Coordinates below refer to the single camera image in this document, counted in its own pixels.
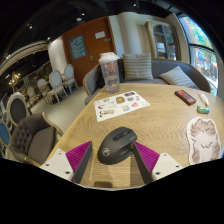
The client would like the cat-shaped mouse pad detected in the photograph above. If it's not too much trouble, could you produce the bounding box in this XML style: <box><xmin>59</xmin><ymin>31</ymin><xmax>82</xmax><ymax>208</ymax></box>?
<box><xmin>185</xmin><ymin>116</ymin><xmax>223</xmax><ymax>166</ymax></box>

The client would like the arched glass-door cabinet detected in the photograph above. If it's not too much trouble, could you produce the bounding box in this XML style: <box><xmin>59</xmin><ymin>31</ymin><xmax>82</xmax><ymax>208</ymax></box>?
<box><xmin>144</xmin><ymin>19</ymin><xmax>178</xmax><ymax>62</ymax></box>

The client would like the blue oval-back chair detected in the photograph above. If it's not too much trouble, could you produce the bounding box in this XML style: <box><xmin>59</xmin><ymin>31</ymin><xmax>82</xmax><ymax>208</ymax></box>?
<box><xmin>0</xmin><ymin>119</ymin><xmax>13</xmax><ymax>157</ymax></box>

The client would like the small green packet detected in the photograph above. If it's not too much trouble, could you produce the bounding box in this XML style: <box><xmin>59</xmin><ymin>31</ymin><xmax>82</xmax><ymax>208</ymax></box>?
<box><xmin>196</xmin><ymin>105</ymin><xmax>211</xmax><ymax>115</ymax></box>

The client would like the dark grey computer mouse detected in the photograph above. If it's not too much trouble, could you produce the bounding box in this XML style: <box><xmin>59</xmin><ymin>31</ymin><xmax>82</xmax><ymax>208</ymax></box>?
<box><xmin>96</xmin><ymin>126</ymin><xmax>138</xmax><ymax>165</ymax></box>

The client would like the upright striped grey pillow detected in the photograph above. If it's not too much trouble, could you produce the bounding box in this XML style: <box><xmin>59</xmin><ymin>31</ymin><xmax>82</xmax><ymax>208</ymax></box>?
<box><xmin>122</xmin><ymin>53</ymin><xmax>154</xmax><ymax>81</ymax></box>

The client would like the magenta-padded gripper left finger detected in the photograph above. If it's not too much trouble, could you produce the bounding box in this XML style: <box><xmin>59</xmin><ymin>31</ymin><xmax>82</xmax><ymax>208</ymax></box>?
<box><xmin>39</xmin><ymin>140</ymin><xmax>94</xmax><ymax>185</ymax></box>

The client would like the clear shaker bottle white lid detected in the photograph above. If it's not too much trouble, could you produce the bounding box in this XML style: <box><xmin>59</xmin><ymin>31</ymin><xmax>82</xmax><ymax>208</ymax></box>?
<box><xmin>98</xmin><ymin>51</ymin><xmax>121</xmax><ymax>94</ymax></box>

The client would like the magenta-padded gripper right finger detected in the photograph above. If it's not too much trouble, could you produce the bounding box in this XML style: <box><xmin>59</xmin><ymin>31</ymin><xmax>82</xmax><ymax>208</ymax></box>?
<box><xmin>130</xmin><ymin>141</ymin><xmax>185</xmax><ymax>185</ymax></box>

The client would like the grey curved sofa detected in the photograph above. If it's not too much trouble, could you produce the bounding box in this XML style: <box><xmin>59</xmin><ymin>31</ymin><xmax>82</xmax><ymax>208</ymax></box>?
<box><xmin>82</xmin><ymin>58</ymin><xmax>212</xmax><ymax>106</ymax></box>

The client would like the flat-lying striped grey pillow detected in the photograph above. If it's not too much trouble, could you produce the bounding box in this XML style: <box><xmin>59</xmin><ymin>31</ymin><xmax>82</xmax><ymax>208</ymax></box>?
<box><xmin>158</xmin><ymin>65</ymin><xmax>200</xmax><ymax>90</ymax></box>

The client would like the group of white dining chairs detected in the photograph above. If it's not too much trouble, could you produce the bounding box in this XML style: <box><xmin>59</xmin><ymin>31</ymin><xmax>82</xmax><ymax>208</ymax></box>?
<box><xmin>25</xmin><ymin>63</ymin><xmax>79</xmax><ymax>105</ymax></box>

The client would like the white sticker sheet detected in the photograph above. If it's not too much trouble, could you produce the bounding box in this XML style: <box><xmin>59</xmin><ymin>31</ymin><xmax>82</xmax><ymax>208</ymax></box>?
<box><xmin>93</xmin><ymin>90</ymin><xmax>151</xmax><ymax>123</ymax></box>

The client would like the large window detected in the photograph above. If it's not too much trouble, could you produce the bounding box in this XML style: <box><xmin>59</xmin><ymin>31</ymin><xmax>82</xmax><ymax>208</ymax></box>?
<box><xmin>179</xmin><ymin>14</ymin><xmax>220</xmax><ymax>96</ymax></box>

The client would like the brown wooden door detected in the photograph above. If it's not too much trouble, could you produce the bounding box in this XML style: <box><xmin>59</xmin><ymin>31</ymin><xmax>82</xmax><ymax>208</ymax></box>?
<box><xmin>61</xmin><ymin>16</ymin><xmax>117</xmax><ymax>88</ymax></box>

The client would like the blue poster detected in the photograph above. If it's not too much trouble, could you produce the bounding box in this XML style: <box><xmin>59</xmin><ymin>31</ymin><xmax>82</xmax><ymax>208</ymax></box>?
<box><xmin>68</xmin><ymin>34</ymin><xmax>88</xmax><ymax>61</ymax></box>

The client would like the white door sign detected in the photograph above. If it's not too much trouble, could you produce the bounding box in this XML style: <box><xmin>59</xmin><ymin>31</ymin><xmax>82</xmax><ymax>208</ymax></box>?
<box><xmin>94</xmin><ymin>30</ymin><xmax>106</xmax><ymax>40</ymax></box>

